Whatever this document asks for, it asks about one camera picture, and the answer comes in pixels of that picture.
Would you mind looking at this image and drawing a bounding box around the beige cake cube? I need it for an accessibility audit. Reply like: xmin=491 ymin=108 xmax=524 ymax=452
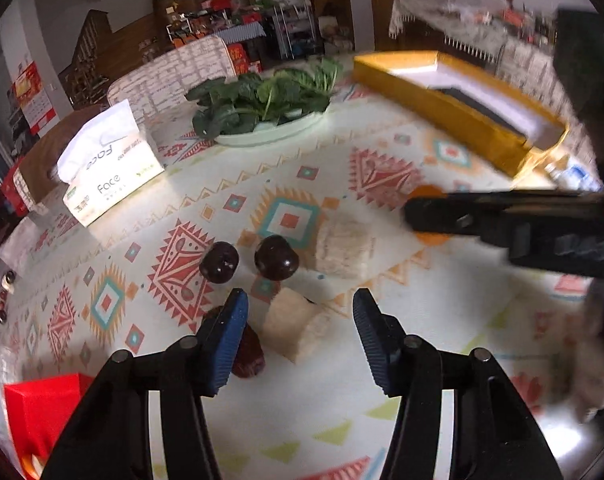
xmin=315 ymin=214 xmax=373 ymax=280
xmin=259 ymin=288 xmax=331 ymax=364

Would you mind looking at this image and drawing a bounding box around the orange tangerine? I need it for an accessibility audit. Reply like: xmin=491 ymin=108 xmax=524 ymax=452
xmin=403 ymin=184 xmax=451 ymax=247

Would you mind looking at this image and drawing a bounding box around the white gloved right hand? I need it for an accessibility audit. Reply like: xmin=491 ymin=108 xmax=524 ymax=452
xmin=571 ymin=278 xmax=604 ymax=422

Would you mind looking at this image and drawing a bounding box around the red jujube date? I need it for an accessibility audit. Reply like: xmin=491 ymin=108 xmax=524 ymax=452
xmin=197 ymin=302 xmax=265 ymax=389

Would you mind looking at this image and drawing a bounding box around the dark cherry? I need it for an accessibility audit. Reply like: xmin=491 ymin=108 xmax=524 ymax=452
xmin=254 ymin=235 xmax=300 ymax=282
xmin=199 ymin=242 xmax=240 ymax=284

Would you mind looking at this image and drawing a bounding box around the red tray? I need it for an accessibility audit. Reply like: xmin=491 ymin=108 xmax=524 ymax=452
xmin=4 ymin=373 xmax=94 ymax=479

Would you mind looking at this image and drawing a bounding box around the white tissue box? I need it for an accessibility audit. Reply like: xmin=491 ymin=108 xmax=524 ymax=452
xmin=56 ymin=100 xmax=164 ymax=226

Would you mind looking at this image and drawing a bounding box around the brown covered chair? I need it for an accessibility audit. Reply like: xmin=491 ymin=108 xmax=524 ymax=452
xmin=12 ymin=104 xmax=107 ymax=211

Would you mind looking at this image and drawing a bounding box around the plate of green vegetables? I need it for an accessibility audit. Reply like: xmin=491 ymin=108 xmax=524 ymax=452
xmin=185 ymin=58 xmax=342 ymax=148

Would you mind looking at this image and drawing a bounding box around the white patterned chair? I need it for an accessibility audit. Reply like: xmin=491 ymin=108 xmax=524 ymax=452
xmin=107 ymin=36 xmax=236 ymax=124

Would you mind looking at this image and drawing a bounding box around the wall calendar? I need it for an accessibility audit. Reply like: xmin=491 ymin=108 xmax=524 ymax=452
xmin=11 ymin=62 xmax=59 ymax=138

